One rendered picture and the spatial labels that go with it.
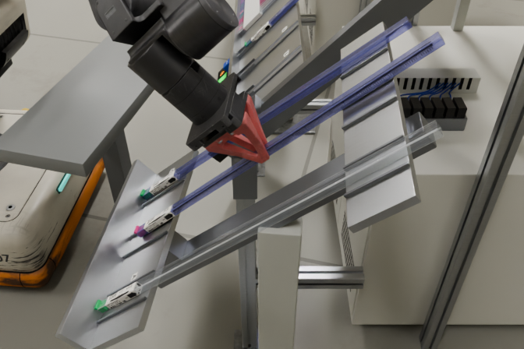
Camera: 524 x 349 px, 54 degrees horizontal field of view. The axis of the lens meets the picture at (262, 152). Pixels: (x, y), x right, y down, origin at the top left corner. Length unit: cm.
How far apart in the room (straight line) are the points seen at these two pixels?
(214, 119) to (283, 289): 32
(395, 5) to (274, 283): 48
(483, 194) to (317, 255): 74
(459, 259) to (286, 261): 63
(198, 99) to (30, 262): 111
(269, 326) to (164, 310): 78
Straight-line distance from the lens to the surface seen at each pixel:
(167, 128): 227
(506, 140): 106
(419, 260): 133
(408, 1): 90
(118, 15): 60
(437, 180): 114
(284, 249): 72
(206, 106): 59
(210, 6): 55
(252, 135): 62
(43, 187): 167
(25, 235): 157
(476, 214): 118
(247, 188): 104
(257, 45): 122
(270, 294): 81
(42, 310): 173
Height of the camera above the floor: 133
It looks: 39 degrees down
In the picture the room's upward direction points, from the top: straight up
